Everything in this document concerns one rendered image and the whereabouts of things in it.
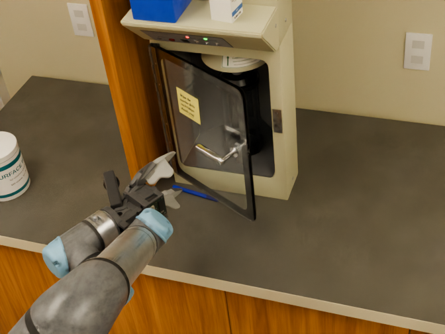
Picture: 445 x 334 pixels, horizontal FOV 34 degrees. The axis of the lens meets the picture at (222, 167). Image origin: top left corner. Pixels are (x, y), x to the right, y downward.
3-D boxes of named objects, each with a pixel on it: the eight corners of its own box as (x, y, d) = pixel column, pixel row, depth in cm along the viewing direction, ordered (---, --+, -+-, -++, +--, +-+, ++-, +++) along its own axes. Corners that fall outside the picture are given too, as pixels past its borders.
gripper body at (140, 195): (171, 216, 161) (128, 247, 156) (146, 199, 166) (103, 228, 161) (165, 191, 156) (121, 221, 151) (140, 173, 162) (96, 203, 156)
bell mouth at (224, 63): (214, 30, 189) (212, 11, 186) (281, 37, 184) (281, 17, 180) (191, 68, 177) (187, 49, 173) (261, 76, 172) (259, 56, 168)
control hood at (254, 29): (147, 33, 173) (140, -5, 166) (280, 46, 163) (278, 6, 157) (126, 59, 165) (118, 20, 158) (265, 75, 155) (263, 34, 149)
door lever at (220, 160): (210, 141, 176) (210, 133, 174) (239, 158, 170) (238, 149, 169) (194, 152, 173) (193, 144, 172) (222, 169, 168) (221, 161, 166)
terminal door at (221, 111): (175, 170, 200) (152, 42, 173) (256, 222, 182) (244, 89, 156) (173, 171, 199) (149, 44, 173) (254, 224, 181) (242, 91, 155)
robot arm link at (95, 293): (66, 260, 101) (143, 195, 149) (18, 317, 103) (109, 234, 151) (130, 316, 101) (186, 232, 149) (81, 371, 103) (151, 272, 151)
